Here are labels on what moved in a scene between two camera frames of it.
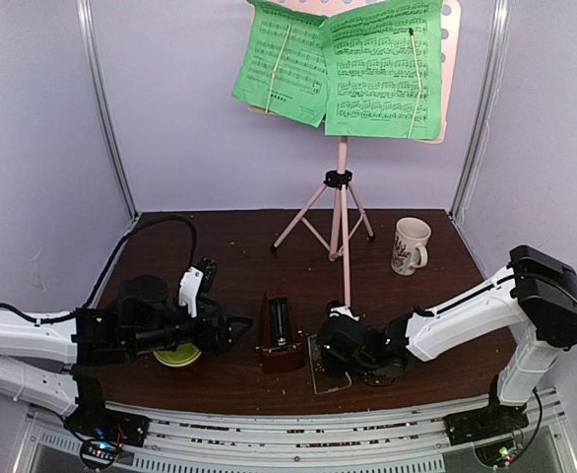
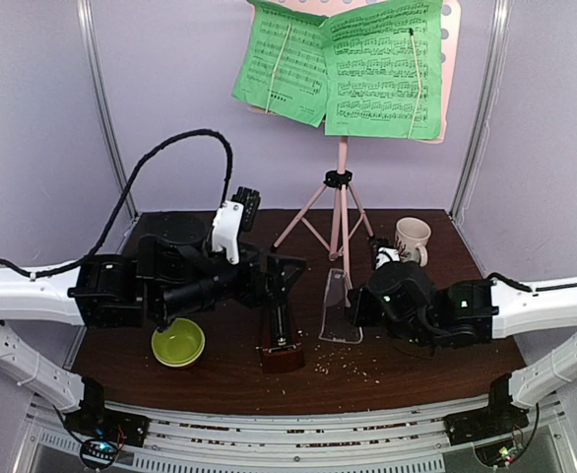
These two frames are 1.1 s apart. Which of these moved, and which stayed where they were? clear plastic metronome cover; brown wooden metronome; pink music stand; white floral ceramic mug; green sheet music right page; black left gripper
Moved: clear plastic metronome cover; black left gripper
Stayed: brown wooden metronome; white floral ceramic mug; pink music stand; green sheet music right page
